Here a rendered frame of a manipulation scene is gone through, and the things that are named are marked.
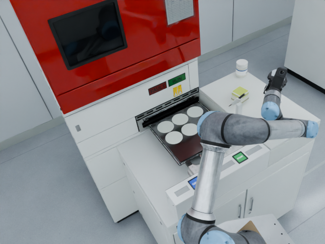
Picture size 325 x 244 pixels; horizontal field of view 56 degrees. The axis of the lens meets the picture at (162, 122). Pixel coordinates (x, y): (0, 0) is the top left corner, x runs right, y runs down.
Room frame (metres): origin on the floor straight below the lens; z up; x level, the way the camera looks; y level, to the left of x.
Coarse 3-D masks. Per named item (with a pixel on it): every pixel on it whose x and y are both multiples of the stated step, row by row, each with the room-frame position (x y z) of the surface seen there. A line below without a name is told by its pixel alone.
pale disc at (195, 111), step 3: (189, 108) 1.41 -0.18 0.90; (192, 108) 1.40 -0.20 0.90; (195, 108) 1.40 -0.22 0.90; (198, 108) 1.40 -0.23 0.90; (201, 108) 1.39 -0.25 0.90; (189, 111) 1.38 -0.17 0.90; (192, 111) 1.38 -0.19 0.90; (195, 111) 1.37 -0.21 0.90; (198, 111) 1.37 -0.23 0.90; (201, 111) 1.36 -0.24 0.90; (189, 114) 1.36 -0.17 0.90; (192, 114) 1.35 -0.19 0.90; (195, 114) 1.35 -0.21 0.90; (198, 114) 1.34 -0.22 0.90; (201, 114) 1.34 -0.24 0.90
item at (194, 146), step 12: (204, 108) 1.39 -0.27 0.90; (168, 120) 1.34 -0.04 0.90; (192, 120) 1.30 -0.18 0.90; (156, 132) 1.26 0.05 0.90; (168, 132) 1.24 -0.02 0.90; (180, 132) 1.22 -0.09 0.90; (168, 144) 1.15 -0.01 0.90; (180, 144) 1.13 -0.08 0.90; (192, 144) 1.11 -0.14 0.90; (180, 156) 1.04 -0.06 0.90
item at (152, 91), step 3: (162, 84) 1.42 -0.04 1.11; (165, 84) 1.42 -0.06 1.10; (156, 87) 1.40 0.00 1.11; (159, 87) 1.41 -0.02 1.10; (162, 87) 1.42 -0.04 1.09; (165, 87) 1.42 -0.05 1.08; (150, 90) 1.39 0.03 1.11; (153, 90) 1.39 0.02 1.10; (156, 90) 1.40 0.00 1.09; (159, 90) 1.41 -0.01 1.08; (150, 93) 1.38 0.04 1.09
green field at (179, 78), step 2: (184, 74) 1.47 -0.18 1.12; (178, 76) 1.46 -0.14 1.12; (180, 76) 1.46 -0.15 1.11; (182, 76) 1.47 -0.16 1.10; (184, 76) 1.47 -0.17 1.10; (174, 78) 1.45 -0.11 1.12; (176, 78) 1.45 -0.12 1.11; (178, 78) 1.46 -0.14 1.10; (180, 78) 1.46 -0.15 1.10; (182, 78) 1.47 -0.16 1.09; (184, 78) 1.47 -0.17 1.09; (170, 80) 1.44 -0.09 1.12; (172, 80) 1.44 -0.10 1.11; (174, 80) 1.45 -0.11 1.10; (176, 80) 1.45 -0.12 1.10; (178, 80) 1.46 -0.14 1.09; (180, 80) 1.46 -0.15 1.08; (170, 82) 1.44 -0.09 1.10; (172, 82) 1.44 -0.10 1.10; (174, 82) 1.45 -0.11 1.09; (176, 82) 1.45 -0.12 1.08; (170, 84) 1.44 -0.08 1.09; (172, 84) 1.44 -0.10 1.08
